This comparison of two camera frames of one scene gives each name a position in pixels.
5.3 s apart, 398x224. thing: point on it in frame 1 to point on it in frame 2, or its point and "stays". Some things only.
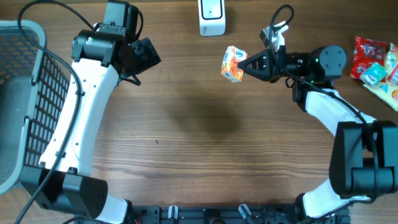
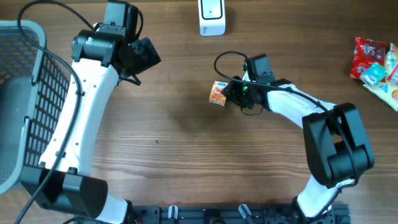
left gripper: [147, 55] stays
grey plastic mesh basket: [33, 84] stays
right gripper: [270, 69] to [232, 93]
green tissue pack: [373, 74] stays
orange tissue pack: [230, 70] to [216, 95]
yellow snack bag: [387, 90] stays
